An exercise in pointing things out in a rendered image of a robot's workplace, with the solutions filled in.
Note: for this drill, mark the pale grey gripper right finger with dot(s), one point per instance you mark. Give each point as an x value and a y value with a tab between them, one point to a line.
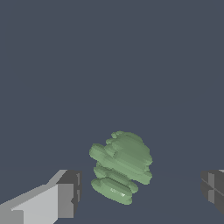
214	186

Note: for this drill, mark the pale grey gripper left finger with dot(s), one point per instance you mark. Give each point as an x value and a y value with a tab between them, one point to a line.
49	198

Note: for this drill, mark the green lumpy figurine object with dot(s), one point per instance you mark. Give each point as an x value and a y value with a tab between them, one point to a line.
124	163

